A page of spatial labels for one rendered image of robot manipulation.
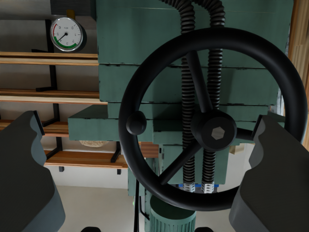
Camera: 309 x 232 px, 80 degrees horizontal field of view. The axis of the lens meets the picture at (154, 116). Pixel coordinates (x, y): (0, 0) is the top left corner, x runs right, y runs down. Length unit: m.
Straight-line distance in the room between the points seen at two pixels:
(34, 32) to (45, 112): 1.21
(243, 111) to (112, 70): 0.33
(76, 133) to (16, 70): 3.21
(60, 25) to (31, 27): 3.12
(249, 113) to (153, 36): 0.30
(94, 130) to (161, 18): 0.31
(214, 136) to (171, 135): 0.12
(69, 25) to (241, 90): 0.40
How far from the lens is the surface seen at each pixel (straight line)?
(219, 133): 0.28
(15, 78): 3.70
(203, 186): 0.43
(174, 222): 0.72
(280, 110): 1.45
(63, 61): 2.72
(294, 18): 2.12
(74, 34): 0.42
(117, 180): 3.49
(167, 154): 0.39
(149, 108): 0.46
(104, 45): 0.47
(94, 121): 0.48
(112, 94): 0.46
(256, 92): 0.52
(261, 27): 0.53
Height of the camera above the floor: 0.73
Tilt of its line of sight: 13 degrees up
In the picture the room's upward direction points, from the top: 178 degrees counter-clockwise
